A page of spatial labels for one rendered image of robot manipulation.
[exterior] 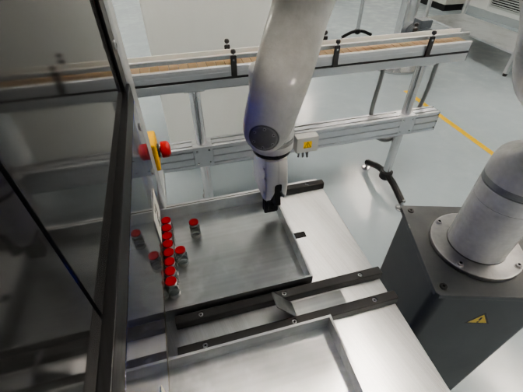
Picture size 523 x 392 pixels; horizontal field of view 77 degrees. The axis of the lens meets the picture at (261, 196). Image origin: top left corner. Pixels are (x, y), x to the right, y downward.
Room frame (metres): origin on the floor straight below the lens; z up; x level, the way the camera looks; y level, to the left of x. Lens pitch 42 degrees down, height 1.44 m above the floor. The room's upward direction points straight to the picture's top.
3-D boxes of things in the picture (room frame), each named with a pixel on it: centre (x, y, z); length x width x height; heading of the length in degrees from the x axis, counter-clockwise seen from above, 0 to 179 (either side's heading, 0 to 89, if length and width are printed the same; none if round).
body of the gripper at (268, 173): (0.54, -0.02, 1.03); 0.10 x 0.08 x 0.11; 15
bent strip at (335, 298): (0.31, -0.09, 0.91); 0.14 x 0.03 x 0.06; 106
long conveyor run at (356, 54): (1.48, -0.09, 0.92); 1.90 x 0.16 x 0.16; 105
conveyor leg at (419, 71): (1.68, -0.81, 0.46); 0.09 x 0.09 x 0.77; 15
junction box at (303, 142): (1.45, -0.23, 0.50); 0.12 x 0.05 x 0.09; 105
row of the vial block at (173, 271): (0.41, 0.19, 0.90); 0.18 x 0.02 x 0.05; 15
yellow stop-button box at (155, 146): (0.64, 0.28, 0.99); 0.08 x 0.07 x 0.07; 105
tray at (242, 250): (0.43, 0.10, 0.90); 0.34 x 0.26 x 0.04; 105
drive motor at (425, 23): (1.91, -0.88, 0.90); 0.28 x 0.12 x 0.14; 15
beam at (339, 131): (1.52, -0.23, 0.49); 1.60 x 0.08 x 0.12; 105
